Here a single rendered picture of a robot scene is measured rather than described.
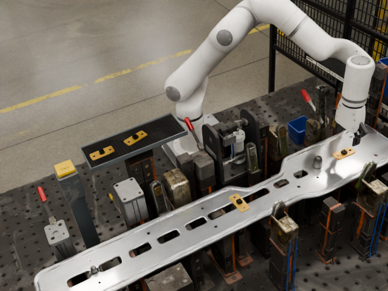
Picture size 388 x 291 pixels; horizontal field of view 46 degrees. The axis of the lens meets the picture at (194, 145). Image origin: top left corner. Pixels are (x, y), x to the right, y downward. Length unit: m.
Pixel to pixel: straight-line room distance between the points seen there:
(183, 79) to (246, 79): 2.30
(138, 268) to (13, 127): 2.76
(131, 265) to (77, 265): 0.17
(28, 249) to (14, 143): 1.92
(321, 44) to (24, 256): 1.41
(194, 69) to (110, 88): 2.46
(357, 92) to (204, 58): 0.57
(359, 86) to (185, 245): 0.76
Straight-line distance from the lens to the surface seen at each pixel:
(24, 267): 1.99
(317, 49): 1.54
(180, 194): 1.58
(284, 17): 1.53
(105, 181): 2.19
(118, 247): 1.52
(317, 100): 1.77
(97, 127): 3.74
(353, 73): 1.55
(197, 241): 1.49
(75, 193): 1.65
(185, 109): 1.95
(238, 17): 1.61
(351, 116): 1.64
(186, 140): 2.05
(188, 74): 1.80
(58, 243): 1.53
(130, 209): 1.53
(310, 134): 1.88
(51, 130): 3.86
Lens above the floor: 2.17
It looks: 40 degrees down
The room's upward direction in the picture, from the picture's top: 7 degrees counter-clockwise
